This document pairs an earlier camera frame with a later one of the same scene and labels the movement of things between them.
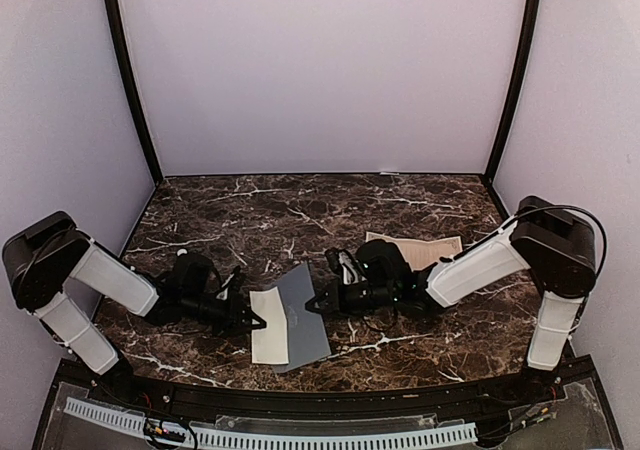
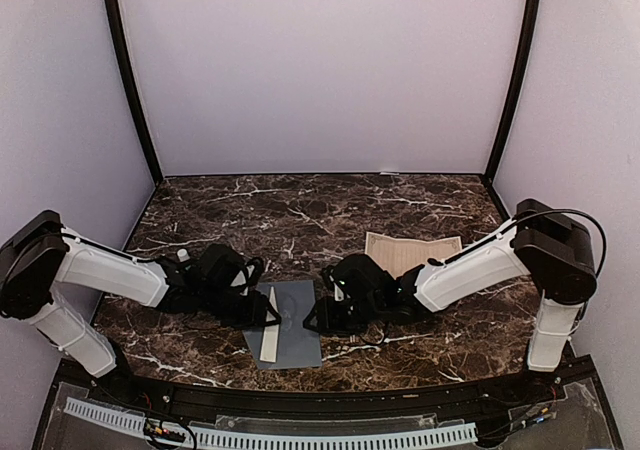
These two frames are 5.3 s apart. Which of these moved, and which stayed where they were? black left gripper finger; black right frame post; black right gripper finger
Moved: black left gripper finger; black right gripper finger
Stayed: black right frame post
